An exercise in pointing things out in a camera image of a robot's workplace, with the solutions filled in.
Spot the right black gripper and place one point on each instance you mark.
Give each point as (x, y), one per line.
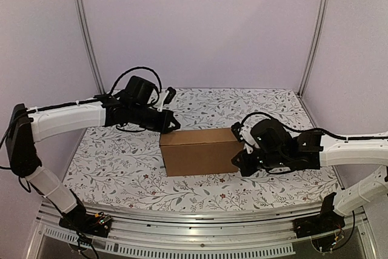
(248, 159)

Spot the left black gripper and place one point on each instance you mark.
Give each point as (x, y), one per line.
(163, 126)

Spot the brown cardboard box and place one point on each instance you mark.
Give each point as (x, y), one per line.
(199, 152)

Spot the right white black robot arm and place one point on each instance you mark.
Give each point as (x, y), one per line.
(269, 146)

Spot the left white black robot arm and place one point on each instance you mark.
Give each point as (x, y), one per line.
(141, 103)

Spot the floral patterned table mat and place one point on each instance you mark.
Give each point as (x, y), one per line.
(125, 169)

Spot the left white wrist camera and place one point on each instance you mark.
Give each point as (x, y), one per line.
(165, 98)

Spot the aluminium front rail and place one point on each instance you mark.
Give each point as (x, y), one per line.
(137, 233)

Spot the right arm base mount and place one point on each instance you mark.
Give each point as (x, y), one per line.
(327, 220)

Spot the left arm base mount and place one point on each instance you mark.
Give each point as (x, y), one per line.
(98, 224)

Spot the left aluminium frame post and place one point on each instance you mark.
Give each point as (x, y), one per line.
(85, 32)

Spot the aluminium frame post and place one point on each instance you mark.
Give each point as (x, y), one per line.
(85, 32)
(318, 29)

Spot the right aluminium frame post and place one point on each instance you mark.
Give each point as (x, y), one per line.
(318, 29)

